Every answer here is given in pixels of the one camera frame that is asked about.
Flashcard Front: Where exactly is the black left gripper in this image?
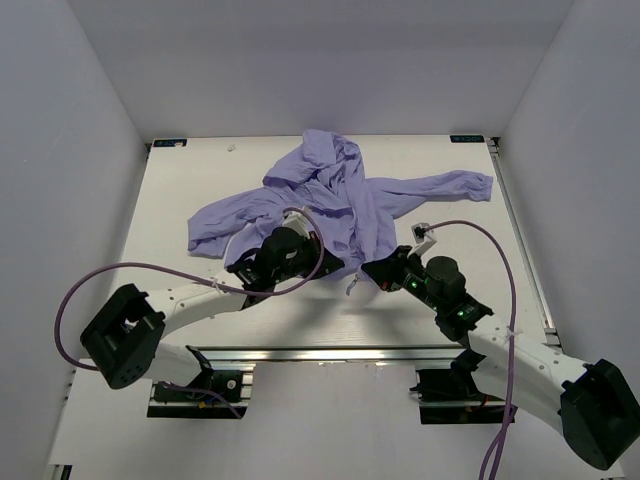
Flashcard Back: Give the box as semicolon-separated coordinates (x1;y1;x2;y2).
272;231;344;284

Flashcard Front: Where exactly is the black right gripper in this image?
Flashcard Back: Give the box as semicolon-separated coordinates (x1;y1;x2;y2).
362;245;444;313

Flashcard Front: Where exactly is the lavender zip-up hooded jacket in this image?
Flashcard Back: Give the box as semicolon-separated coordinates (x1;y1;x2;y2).
187;130;493;278

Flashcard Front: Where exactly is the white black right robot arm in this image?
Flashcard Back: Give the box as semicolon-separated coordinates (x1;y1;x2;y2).
362;246;639;470

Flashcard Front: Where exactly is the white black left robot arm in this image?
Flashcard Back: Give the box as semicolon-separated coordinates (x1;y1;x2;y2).
80;227;344;399

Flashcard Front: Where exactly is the blue label sticker right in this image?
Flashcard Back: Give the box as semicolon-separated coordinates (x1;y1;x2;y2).
449;134;486;144

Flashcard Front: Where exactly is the blue label sticker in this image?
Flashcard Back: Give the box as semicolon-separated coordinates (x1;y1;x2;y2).
152;138;187;148
449;134;486;144

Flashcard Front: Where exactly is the blue label sticker left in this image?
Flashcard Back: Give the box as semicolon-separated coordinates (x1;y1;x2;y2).
152;138;187;148

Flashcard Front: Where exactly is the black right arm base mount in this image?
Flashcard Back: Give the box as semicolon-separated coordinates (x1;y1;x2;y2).
409;350;505;425

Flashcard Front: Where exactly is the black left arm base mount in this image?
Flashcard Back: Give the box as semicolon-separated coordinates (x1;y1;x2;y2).
145;360;255;420

